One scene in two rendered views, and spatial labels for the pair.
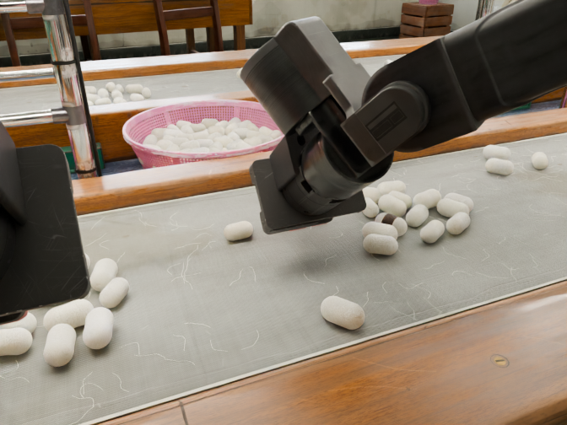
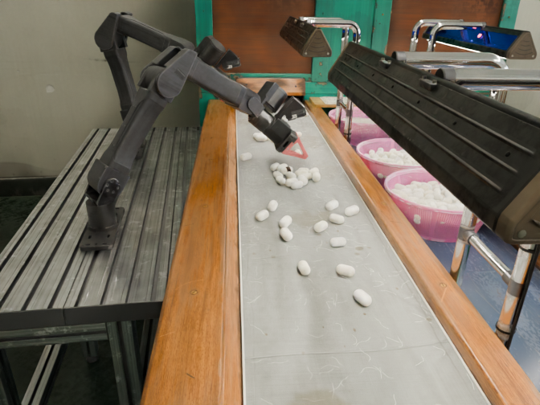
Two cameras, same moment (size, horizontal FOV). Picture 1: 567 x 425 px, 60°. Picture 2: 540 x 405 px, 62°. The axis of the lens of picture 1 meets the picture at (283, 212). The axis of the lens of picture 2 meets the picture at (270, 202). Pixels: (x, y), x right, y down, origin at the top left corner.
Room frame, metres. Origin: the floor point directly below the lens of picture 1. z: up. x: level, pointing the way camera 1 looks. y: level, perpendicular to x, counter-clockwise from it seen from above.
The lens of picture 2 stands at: (0.76, -1.24, 1.19)
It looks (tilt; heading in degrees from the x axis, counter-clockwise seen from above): 25 degrees down; 107
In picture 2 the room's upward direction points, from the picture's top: 1 degrees clockwise
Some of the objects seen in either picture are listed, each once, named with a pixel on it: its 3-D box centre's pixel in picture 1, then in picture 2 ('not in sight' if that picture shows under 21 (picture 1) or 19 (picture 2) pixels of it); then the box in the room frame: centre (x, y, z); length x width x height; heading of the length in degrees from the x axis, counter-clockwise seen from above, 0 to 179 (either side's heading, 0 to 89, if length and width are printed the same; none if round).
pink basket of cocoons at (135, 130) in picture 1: (212, 150); (399, 165); (0.74, 0.12, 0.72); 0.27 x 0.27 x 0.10
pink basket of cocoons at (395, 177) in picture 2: not in sight; (437, 205); (0.85, -0.14, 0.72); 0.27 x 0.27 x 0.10
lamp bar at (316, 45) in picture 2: not in sight; (300, 32); (0.38, 0.26, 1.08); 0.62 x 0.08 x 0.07; 112
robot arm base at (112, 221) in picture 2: not in sight; (101, 214); (0.10, -0.44, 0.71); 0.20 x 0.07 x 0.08; 116
